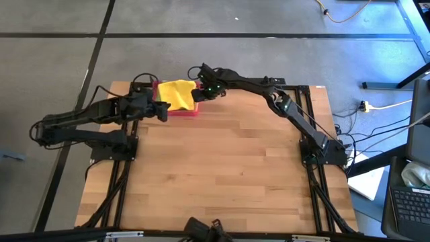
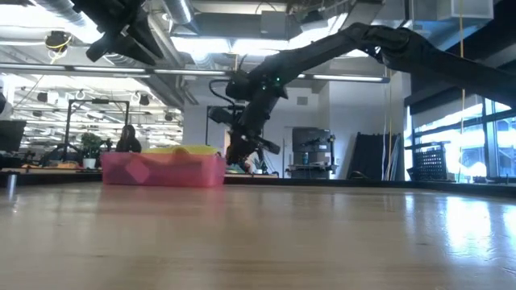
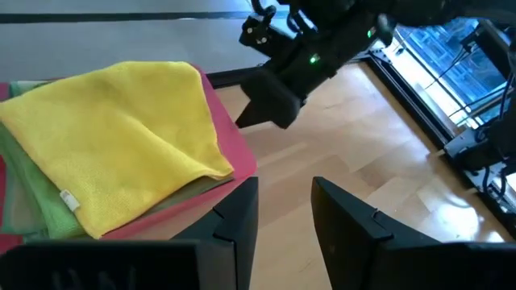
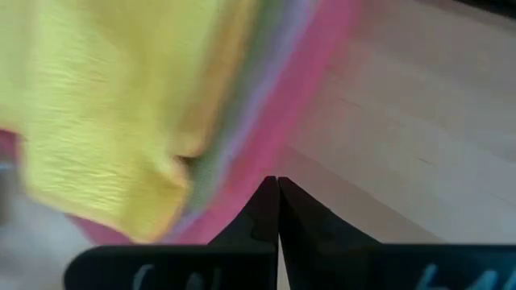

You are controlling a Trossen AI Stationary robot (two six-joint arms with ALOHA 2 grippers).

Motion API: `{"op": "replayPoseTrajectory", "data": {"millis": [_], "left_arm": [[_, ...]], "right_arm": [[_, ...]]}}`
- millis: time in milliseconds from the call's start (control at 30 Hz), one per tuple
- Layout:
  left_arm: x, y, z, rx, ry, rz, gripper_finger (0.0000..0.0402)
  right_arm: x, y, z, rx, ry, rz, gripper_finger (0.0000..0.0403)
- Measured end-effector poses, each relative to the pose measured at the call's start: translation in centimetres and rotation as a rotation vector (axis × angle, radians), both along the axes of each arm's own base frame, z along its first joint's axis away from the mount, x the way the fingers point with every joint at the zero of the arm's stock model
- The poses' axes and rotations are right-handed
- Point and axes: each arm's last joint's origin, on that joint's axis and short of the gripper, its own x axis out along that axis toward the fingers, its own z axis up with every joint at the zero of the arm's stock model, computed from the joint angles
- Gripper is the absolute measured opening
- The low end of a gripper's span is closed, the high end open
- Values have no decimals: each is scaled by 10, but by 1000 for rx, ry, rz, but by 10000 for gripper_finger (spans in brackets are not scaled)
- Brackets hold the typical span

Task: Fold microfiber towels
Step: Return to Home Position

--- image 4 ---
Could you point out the pink plastic bin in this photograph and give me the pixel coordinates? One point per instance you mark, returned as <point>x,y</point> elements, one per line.
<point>290,113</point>

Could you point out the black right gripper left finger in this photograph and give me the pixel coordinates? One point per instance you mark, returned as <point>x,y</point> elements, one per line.
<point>201,266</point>

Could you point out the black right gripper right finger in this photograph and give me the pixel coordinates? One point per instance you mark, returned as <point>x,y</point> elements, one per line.
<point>363,262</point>

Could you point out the yellow microfiber towel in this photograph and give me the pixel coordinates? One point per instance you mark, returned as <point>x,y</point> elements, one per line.
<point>113,113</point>

